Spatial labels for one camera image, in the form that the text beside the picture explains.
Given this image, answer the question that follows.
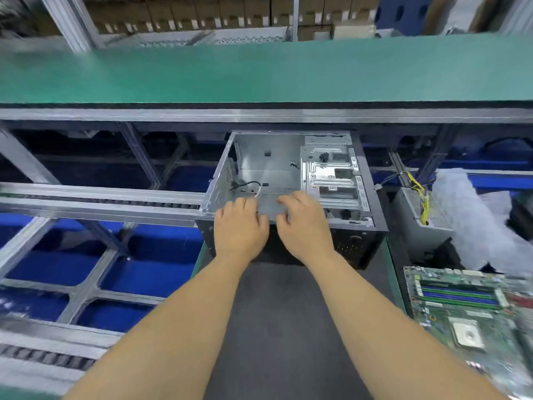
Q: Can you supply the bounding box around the person's right hand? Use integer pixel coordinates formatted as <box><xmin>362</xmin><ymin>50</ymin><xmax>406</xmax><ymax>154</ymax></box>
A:
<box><xmin>275</xmin><ymin>189</ymin><xmax>336</xmax><ymax>266</ymax></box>

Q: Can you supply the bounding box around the grey power supply unit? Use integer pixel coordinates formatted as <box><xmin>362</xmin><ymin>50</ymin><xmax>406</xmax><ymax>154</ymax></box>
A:
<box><xmin>391</xmin><ymin>169</ymin><xmax>456</xmax><ymax>263</ymax></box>

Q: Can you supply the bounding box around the stack of cardboard boxes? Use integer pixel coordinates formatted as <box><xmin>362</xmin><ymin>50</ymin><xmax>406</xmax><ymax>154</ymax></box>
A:
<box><xmin>75</xmin><ymin>0</ymin><xmax>384</xmax><ymax>38</ymax></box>

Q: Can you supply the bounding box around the aluminium roller conveyor rail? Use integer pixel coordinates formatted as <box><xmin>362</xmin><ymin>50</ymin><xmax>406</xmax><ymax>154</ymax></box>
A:
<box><xmin>0</xmin><ymin>183</ymin><xmax>209</xmax><ymax>227</ymax></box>

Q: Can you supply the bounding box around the green motherboard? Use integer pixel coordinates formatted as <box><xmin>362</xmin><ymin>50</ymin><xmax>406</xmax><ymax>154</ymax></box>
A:
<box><xmin>403</xmin><ymin>264</ymin><xmax>533</xmax><ymax>400</ymax></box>

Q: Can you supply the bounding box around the person's left hand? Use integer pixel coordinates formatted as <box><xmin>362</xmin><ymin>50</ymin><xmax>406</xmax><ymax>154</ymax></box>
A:
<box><xmin>213</xmin><ymin>196</ymin><xmax>271</xmax><ymax>266</ymax></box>

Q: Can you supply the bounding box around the black and silver computer case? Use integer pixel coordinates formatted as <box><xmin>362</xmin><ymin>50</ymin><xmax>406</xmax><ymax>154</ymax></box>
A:
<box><xmin>195</xmin><ymin>131</ymin><xmax>391</xmax><ymax>269</ymax></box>

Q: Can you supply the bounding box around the white bubble wrap bag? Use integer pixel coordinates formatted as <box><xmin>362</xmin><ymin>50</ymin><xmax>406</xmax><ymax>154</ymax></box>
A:
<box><xmin>431</xmin><ymin>167</ymin><xmax>533</xmax><ymax>276</ymax></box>

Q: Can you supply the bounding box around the small gold CPU chip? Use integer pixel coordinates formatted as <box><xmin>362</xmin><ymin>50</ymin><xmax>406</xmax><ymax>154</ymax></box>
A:
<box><xmin>450</xmin><ymin>319</ymin><xmax>486</xmax><ymax>350</ymax></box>

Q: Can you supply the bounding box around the green conveyor belt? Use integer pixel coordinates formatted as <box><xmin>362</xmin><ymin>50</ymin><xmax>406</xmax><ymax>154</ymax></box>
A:
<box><xmin>0</xmin><ymin>33</ymin><xmax>533</xmax><ymax>107</ymax></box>

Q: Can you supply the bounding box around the person's left forearm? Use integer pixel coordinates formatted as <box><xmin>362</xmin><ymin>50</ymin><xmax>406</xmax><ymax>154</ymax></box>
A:
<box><xmin>62</xmin><ymin>254</ymin><xmax>256</xmax><ymax>400</ymax></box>

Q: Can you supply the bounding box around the person's right forearm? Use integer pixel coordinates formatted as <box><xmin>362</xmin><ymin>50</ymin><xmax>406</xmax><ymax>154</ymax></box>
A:
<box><xmin>305</xmin><ymin>251</ymin><xmax>509</xmax><ymax>400</ymax></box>

